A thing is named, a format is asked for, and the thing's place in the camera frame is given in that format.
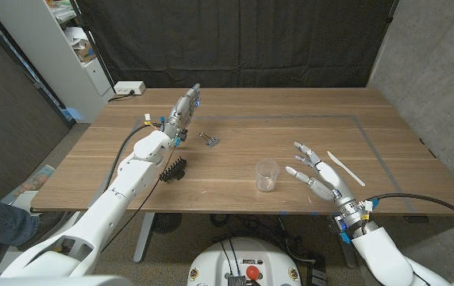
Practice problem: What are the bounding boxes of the grey metal table leg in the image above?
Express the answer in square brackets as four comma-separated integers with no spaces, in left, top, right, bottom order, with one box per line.
[133,212,156,264]
[329,214,358,269]

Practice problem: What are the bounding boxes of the black power brick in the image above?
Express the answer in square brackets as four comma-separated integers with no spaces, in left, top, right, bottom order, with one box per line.
[306,257,328,286]

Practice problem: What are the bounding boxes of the white plastic knife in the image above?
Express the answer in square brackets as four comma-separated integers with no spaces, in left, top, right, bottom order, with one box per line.
[326,150,367,187]

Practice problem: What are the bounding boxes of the silver binder paper clamp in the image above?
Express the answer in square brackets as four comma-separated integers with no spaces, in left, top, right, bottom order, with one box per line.
[198,131,221,149]

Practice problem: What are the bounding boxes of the white shelf cabinet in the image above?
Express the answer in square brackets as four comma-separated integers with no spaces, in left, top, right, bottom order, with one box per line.
[0,0,116,124]

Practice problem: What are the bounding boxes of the black floor cable bundle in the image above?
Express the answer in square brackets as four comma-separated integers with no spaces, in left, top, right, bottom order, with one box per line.
[210,213,325,265]

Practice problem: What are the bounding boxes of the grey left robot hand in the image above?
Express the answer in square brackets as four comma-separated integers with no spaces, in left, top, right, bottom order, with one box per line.
[162,83,202,147]

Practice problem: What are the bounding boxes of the black claw hair clip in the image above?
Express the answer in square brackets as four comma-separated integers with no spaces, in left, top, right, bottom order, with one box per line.
[159,156,188,184]

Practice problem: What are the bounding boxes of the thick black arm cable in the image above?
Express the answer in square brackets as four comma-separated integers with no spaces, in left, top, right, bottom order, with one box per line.
[106,123,164,191]
[364,192,454,228]

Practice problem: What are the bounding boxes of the white power strip box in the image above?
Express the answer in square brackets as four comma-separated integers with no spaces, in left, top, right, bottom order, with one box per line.
[113,80,147,96]

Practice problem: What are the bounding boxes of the black curtain backdrop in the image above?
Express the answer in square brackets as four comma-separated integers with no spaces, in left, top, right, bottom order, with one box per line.
[69,0,401,89]

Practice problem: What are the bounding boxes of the colourful magazine on floor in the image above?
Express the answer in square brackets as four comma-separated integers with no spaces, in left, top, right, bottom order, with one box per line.
[0,164,56,207]

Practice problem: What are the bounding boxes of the dark shoe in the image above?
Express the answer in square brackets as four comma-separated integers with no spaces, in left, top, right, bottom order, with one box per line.
[16,211,67,252]

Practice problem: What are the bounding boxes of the clear plastic measuring cup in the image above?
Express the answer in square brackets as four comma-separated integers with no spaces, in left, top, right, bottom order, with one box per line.
[255,158,281,194]

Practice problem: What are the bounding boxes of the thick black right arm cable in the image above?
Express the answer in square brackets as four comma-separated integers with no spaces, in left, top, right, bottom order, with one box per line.
[364,192,454,228]

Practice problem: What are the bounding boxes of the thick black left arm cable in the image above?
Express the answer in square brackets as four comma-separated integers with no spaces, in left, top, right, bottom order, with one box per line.
[106,123,164,191]

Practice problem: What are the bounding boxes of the black round ribbed floor object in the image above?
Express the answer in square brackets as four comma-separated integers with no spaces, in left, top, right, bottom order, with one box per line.
[152,213,183,234]

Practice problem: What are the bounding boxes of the cardboard box on shelf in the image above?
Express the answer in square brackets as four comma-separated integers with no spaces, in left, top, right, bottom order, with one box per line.
[74,39,97,64]

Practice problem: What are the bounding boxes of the white robot base with buttons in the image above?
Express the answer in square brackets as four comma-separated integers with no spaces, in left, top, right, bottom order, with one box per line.
[186,237,302,286]

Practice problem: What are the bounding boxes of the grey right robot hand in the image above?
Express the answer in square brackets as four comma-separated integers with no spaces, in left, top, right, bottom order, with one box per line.
[284,141,375,239]

